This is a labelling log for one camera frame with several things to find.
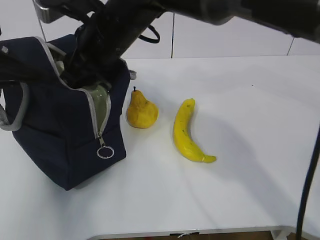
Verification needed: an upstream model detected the yellow banana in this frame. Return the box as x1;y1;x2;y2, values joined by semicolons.
172;98;217;164

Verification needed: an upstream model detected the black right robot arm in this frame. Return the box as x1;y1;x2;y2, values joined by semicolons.
56;0;320;88

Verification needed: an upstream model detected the yellow pear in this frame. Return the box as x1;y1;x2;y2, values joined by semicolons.
126;86;159;129

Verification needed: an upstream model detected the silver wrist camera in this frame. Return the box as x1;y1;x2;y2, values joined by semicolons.
33;0;83;24

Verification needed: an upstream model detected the navy blue lunch bag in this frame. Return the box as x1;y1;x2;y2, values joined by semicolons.
0;34;138;191

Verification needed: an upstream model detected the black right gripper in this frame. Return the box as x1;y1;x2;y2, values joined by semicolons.
0;0;165;88

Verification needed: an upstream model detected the glass container green lid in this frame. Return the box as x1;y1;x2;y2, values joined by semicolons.
54;60;110;133

